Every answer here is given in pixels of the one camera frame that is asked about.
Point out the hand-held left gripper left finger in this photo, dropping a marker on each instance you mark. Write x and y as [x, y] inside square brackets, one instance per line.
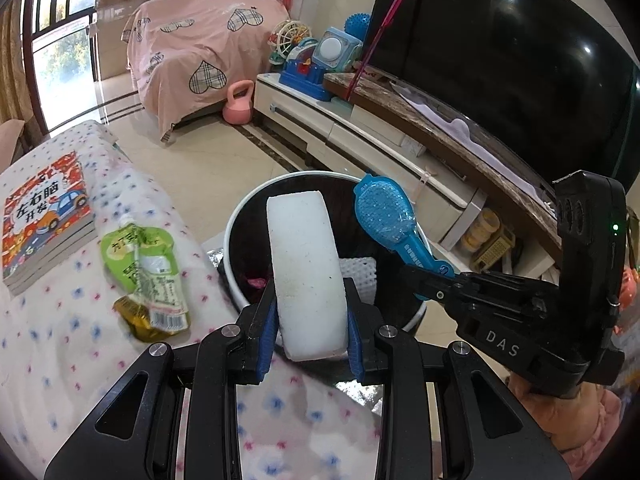
[267, 330]

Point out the beige patterned curtain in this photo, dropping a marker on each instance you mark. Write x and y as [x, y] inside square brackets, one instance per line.
[12, 60]

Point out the blue toy machine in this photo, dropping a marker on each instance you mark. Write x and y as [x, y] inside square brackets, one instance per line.
[320, 67]

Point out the white floral tablecloth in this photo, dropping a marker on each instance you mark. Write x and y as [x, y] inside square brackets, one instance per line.
[60, 340]

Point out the silver foil sheet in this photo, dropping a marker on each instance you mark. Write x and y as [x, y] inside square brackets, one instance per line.
[215, 257]

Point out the toy ferris wheel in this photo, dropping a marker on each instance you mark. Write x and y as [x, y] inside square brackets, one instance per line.
[290, 40]

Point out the white TV cabinet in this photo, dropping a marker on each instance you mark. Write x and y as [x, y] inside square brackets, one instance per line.
[370, 130]

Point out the white foam block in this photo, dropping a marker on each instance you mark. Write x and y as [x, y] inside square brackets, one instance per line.
[305, 270]

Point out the green drink pouch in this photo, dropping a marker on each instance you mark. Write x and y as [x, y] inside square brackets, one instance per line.
[150, 270]

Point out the white cloth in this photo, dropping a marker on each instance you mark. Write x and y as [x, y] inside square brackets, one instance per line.
[450, 125]

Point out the white foam net sleeve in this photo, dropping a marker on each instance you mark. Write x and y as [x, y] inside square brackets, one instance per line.
[360, 272]

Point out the person's right forearm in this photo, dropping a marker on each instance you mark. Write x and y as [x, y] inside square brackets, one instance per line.
[612, 425]

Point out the pink plastic stick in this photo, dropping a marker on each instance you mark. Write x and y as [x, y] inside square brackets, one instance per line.
[385, 20]

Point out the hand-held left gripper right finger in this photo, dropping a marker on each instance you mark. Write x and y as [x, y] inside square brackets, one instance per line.
[356, 345]

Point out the pink kettlebell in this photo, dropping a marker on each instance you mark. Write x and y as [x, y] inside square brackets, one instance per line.
[239, 107]

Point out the pink heart-patterned covered furniture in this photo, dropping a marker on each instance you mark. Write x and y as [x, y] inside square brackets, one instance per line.
[200, 35]

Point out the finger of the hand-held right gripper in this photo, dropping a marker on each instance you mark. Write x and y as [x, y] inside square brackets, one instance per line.
[450, 277]
[435, 297]

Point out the yellow tape rolls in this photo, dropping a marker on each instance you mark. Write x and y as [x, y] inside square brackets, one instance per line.
[480, 230]

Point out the black television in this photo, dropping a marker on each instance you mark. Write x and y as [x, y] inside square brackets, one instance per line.
[500, 35]

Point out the blue spiky ball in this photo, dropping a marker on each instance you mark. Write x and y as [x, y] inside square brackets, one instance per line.
[357, 25]

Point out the white trash bin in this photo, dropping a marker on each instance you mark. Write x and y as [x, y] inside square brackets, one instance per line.
[250, 240]

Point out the stack of colourful books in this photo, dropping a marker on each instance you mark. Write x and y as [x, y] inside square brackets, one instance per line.
[45, 215]

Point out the small pink wrapper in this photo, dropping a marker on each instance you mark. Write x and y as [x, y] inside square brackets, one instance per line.
[256, 282]

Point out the balcony window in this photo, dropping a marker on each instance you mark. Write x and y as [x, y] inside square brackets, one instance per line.
[60, 50]

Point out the blue plastic brush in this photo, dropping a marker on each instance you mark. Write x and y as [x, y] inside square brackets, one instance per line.
[385, 215]

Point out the yellow plastic basket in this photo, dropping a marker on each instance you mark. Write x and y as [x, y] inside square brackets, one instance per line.
[495, 255]

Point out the person's right hand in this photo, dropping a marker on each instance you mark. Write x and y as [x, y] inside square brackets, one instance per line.
[550, 420]

